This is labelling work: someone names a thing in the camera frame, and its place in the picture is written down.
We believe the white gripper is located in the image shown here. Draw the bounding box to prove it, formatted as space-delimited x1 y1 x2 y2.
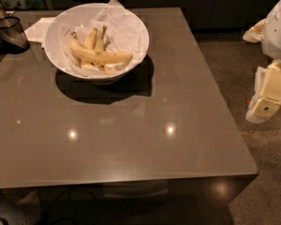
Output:
243 19 281 124

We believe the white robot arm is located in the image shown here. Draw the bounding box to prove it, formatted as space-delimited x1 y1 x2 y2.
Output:
243 0 281 124

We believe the long front banana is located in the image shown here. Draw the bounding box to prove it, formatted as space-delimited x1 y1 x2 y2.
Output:
68 32 132 64

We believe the white bowl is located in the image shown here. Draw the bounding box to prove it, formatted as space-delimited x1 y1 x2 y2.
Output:
43 2 149 84

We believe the left upright banana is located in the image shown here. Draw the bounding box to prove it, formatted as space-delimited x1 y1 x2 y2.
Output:
80 27 98 69

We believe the white paper liner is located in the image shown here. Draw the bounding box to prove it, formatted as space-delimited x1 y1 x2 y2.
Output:
58 0 149 82

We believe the white paper sheet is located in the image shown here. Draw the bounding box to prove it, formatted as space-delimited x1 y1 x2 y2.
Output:
24 17 54 43

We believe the dark mesh bag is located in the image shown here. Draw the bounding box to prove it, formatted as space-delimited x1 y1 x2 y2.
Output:
0 17 30 54

